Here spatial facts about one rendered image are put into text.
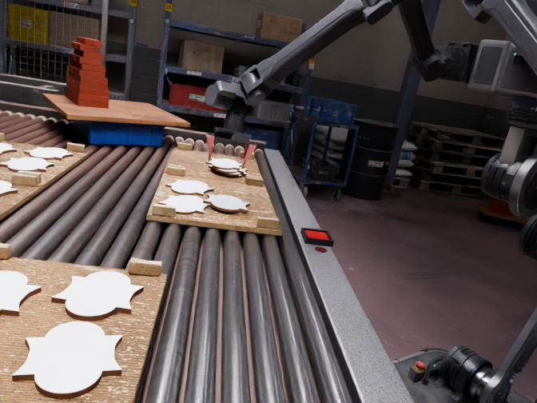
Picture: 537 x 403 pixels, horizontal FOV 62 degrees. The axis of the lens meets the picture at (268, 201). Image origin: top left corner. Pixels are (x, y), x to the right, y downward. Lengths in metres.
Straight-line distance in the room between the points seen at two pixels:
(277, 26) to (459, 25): 2.99
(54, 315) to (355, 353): 0.48
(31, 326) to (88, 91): 1.44
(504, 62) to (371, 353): 1.04
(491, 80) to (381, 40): 5.46
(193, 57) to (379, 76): 2.79
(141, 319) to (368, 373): 0.37
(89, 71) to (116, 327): 1.47
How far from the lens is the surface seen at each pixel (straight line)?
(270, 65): 1.23
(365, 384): 0.74
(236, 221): 1.19
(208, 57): 5.74
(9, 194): 1.26
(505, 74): 1.56
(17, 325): 0.75
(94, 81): 2.06
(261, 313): 0.83
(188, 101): 5.67
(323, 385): 0.73
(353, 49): 6.81
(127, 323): 0.74
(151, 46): 6.29
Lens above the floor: 1.35
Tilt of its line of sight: 17 degrees down
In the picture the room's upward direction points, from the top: 10 degrees clockwise
